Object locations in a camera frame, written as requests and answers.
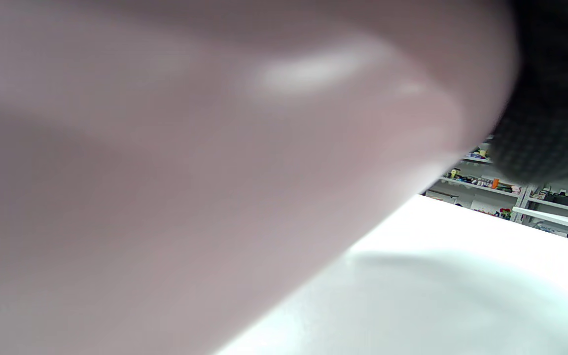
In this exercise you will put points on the person's left hand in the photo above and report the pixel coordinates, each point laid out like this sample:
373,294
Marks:
560,98

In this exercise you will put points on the pink thermos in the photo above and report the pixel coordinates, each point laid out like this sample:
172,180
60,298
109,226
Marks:
190,172

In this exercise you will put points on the white storage shelf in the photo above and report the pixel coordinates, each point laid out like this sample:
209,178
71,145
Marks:
550,204

